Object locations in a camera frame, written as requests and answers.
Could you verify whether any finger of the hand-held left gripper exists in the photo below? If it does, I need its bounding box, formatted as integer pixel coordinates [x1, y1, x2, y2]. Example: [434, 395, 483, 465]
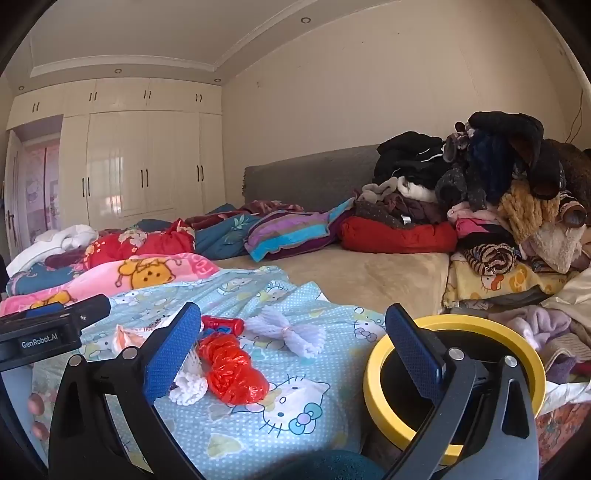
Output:
[25, 294, 112, 326]

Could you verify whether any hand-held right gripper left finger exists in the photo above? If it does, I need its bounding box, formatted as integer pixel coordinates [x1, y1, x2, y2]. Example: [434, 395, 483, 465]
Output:
[48, 301, 204, 480]

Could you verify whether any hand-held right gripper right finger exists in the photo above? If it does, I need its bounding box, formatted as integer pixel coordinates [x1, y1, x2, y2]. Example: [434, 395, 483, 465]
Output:
[385, 303, 539, 480]

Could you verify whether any small white foam net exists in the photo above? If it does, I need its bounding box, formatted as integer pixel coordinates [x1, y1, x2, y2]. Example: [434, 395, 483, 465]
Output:
[168, 348, 209, 407]

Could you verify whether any red plastic bag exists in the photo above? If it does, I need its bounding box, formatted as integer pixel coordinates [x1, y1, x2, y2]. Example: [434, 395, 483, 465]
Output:
[198, 333, 270, 407]

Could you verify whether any red plastic bottle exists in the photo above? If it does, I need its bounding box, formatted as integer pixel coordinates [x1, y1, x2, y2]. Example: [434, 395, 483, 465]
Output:
[202, 315, 245, 337]

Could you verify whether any yellow rimmed trash bin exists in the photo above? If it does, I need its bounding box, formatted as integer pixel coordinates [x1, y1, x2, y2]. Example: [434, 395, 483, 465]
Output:
[363, 316, 548, 467]

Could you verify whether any person's left hand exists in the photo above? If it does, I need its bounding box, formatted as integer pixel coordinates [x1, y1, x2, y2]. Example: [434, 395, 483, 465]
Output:
[27, 392, 51, 440]

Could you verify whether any dark blue cartoon blanket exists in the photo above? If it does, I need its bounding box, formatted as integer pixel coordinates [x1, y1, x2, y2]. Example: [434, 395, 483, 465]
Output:
[6, 262, 95, 296]

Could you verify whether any red white snack wrapper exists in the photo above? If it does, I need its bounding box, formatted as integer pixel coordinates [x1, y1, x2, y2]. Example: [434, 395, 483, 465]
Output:
[112, 323, 155, 355]

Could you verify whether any white cloth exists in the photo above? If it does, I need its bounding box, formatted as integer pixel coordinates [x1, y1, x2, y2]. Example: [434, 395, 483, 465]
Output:
[6, 224, 100, 278]

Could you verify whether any light blue cartoon cat blanket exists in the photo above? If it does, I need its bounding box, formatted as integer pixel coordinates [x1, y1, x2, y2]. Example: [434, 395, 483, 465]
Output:
[28, 265, 393, 480]

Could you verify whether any bed with beige sheet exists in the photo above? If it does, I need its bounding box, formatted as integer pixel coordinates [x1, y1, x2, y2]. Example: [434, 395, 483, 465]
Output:
[217, 244, 451, 319]

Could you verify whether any pink cartoon bear blanket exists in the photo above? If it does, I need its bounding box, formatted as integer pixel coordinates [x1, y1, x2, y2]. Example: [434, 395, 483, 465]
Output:
[0, 253, 222, 319]

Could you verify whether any red floral quilt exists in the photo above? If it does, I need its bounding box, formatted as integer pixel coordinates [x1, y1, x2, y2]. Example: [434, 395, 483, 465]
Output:
[81, 219, 197, 271]

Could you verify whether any pink cartoon door poster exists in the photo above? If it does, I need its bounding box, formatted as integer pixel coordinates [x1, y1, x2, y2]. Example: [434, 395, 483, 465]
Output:
[23, 138, 63, 245]

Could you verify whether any yellow cartoon blanket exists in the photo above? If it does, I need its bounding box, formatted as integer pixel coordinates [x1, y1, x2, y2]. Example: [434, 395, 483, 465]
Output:
[443, 258, 578, 310]

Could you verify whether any red pillow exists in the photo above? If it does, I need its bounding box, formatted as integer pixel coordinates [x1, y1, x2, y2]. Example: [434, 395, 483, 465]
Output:
[339, 215, 458, 254]

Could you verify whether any white door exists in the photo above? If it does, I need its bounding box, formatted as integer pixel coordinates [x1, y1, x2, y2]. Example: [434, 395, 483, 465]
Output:
[4, 130, 24, 266]

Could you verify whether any blue leaf print quilt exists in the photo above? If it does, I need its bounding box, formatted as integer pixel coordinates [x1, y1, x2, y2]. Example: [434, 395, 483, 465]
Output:
[134, 203, 264, 264]

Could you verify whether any lilac fleece cloth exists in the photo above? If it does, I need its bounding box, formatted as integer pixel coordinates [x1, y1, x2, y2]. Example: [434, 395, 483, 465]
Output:
[503, 305, 575, 356]

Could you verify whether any dark teal cloth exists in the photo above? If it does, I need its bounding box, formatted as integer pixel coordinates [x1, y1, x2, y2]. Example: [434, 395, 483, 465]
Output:
[272, 450, 386, 480]

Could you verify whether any purple striped blanket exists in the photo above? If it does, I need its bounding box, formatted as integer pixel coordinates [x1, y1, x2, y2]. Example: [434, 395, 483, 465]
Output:
[244, 196, 356, 263]

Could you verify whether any brown plush toy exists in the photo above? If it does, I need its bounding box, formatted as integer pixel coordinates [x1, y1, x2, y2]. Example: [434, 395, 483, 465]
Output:
[499, 141, 591, 273]

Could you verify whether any cream wardrobe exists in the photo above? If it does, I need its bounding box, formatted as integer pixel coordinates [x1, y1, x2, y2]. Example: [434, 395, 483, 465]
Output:
[7, 76, 227, 232]

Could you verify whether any grey headboard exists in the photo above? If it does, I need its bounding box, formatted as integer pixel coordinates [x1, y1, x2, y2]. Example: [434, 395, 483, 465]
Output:
[242, 144, 382, 214]

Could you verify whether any pile of clothes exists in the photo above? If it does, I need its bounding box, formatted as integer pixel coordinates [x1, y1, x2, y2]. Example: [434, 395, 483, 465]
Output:
[355, 111, 568, 278]

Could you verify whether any black wall cable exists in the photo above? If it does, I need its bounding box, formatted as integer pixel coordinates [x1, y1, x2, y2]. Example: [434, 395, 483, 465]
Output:
[567, 90, 583, 144]

